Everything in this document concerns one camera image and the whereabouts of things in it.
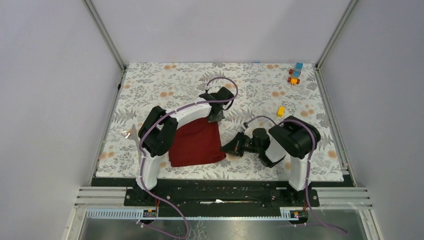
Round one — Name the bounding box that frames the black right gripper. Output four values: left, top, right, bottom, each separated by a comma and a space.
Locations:
219, 131, 262, 158

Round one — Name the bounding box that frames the dark red cloth napkin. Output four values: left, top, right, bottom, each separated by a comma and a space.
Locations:
168, 117, 226, 168

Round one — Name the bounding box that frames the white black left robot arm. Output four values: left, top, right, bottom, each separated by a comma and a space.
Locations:
135, 87, 238, 206

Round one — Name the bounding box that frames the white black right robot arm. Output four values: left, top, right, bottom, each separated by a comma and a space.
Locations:
220, 115, 321, 206

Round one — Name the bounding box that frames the yellow toy block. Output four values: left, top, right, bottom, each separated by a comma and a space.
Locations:
276, 106, 285, 118

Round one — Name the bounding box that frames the floral patterned tablecloth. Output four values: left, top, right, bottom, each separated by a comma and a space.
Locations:
95, 62, 343, 182

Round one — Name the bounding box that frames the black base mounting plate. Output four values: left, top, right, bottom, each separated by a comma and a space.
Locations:
91, 177, 357, 218

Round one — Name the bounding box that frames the blue orange toy car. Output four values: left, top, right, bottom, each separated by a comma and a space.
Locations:
287, 62, 304, 85

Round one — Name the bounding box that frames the silver fork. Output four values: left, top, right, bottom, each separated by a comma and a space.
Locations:
120, 129, 131, 139

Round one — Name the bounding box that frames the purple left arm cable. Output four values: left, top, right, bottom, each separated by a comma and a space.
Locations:
138, 76, 239, 239

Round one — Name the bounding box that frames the left aluminium frame post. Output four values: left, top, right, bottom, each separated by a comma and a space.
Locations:
82, 0, 127, 72

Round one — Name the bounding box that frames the aluminium frame post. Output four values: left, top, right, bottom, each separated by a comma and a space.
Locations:
82, 0, 127, 72
315, 0, 359, 69

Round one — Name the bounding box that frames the white slotted cable duct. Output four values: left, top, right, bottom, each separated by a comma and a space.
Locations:
86, 206, 304, 222

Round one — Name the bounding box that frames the right aluminium frame post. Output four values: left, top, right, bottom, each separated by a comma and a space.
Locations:
315, 0, 359, 69

